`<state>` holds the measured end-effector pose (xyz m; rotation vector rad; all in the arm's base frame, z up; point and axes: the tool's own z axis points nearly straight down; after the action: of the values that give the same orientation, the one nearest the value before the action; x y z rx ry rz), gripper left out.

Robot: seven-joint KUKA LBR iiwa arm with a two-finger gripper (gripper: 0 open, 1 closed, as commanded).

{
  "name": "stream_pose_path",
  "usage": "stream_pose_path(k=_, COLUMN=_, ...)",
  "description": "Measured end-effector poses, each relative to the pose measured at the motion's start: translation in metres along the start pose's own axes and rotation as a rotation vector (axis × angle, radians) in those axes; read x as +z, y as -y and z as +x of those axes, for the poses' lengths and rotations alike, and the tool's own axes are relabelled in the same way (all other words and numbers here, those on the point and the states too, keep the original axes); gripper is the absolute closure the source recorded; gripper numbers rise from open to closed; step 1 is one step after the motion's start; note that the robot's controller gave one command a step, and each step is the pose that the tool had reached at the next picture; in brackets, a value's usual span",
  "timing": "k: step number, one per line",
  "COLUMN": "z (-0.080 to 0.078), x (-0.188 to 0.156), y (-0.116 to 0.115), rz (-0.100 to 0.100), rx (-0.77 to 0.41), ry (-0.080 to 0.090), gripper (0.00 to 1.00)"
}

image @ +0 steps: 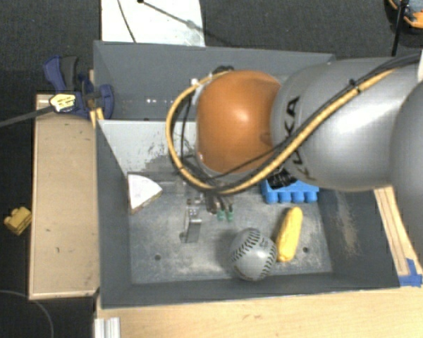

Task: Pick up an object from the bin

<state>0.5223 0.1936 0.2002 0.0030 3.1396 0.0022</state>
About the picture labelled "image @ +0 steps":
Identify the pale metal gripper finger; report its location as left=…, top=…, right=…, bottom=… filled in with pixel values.
left=189, top=206, right=203, bottom=244
left=180, top=206, right=192, bottom=243

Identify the grey metal bin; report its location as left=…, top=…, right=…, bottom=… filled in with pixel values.
left=92, top=39, right=401, bottom=310

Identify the white wedge-shaped block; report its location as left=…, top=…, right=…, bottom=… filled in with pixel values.
left=127, top=173, right=164, bottom=215

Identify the grey baseball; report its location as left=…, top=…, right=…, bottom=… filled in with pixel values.
left=228, top=227, right=278, bottom=282

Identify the blue toy brick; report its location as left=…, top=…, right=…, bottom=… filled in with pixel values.
left=259, top=177, right=320, bottom=206

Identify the yellow toy corn cob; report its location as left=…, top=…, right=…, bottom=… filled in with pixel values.
left=275, top=206, right=305, bottom=263

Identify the pale wood flat board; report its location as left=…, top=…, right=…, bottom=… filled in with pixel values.
left=28, top=93, right=101, bottom=301

